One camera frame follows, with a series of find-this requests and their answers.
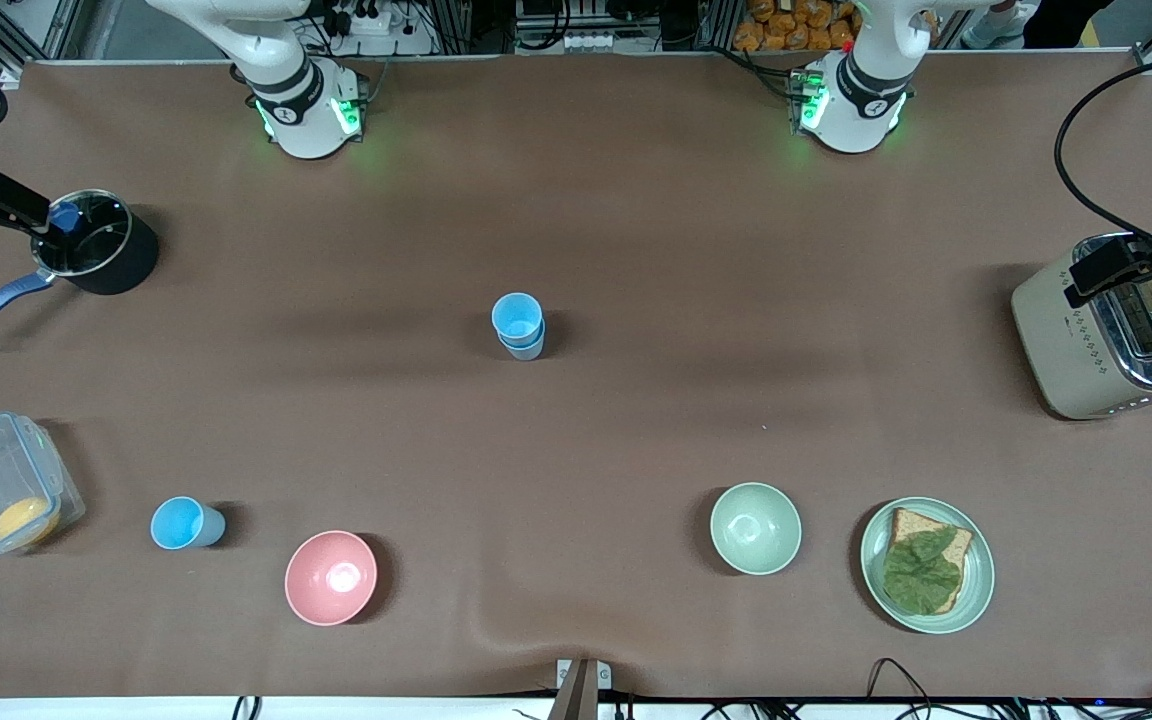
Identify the blue plastic cup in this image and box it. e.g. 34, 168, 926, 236
150, 496, 227, 551
498, 320, 547, 362
491, 292, 545, 346

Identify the beige and chrome toaster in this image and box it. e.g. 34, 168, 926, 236
1011, 232, 1152, 421

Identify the white sneaker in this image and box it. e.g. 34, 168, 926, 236
961, 0, 1037, 49

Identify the orange fruit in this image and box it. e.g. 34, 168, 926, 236
0, 497, 59, 546

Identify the brown bread slice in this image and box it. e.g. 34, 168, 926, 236
886, 507, 975, 615

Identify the pale green plate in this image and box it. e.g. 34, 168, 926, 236
859, 497, 996, 635

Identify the green lettuce leaf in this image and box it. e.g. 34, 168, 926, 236
882, 528, 965, 615

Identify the white power strip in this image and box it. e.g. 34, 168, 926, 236
321, 0, 437, 57
516, 25, 627, 56

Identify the bag of orange snacks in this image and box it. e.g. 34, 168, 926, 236
731, 0, 862, 53

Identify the pale green bowl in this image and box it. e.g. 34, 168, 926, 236
709, 482, 803, 576

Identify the pink bowl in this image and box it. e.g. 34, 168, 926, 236
284, 530, 378, 627

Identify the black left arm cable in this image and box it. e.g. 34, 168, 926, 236
1054, 45, 1152, 263

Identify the black saucepan with blue handle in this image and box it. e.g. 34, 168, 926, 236
0, 189, 161, 344

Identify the black loose cable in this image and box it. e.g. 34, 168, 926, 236
868, 657, 937, 706

